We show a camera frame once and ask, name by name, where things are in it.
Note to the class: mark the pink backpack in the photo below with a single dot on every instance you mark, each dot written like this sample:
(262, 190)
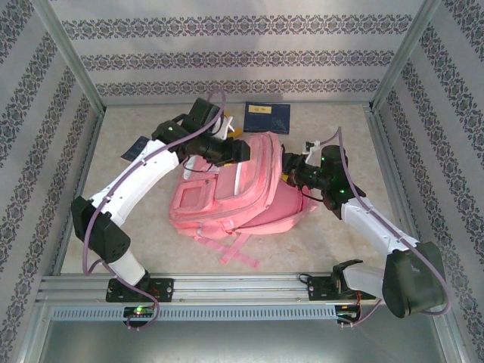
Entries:
(242, 196)

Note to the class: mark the navy book with gold label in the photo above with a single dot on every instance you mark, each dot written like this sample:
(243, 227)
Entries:
(264, 119)

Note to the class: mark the navy book with white text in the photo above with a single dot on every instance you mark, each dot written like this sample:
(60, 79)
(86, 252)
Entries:
(133, 151)

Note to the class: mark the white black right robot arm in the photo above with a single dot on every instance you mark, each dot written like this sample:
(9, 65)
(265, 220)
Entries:
(378, 223)

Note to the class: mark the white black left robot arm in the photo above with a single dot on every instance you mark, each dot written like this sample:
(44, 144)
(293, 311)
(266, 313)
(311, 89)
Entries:
(136, 181)

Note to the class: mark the right controller board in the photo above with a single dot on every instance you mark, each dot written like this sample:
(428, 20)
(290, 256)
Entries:
(346, 314)

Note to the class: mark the controller board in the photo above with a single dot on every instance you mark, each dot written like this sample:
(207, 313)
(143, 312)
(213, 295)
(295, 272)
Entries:
(346, 314)
(139, 311)

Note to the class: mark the left controller board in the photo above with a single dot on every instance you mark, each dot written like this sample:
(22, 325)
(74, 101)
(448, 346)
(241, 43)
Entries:
(139, 311)

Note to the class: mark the grey metal panel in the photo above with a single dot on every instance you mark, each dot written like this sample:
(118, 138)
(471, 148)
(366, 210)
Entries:
(242, 344)

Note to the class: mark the aluminium table side rail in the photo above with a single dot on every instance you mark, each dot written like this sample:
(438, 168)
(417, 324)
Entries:
(81, 181)
(388, 170)

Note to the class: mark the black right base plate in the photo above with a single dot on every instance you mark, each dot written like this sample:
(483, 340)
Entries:
(319, 289)

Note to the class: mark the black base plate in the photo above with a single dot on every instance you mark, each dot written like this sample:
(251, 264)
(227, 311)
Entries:
(319, 289)
(166, 291)

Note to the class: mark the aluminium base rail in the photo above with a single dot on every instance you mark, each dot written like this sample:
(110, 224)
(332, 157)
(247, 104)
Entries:
(234, 287)

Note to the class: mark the aluminium frame post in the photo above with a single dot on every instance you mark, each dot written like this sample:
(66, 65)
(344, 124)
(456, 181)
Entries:
(405, 49)
(67, 49)

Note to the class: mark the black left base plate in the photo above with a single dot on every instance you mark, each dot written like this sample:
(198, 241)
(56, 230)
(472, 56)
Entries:
(166, 291)

